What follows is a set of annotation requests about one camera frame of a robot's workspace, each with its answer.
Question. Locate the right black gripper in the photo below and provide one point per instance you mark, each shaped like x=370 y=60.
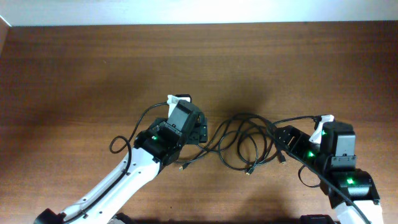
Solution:
x=301 y=137

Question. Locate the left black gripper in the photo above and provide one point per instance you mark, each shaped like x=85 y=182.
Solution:
x=194 y=135

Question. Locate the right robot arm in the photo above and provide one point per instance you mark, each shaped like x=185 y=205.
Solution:
x=329 y=154

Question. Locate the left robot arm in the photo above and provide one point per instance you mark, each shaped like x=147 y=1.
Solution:
x=148 y=153

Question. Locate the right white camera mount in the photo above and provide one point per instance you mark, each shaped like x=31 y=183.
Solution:
x=316 y=137

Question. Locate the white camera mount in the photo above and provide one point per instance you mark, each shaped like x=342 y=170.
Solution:
x=316 y=137
x=172 y=102

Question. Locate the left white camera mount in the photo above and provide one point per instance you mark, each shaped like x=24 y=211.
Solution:
x=172 y=102

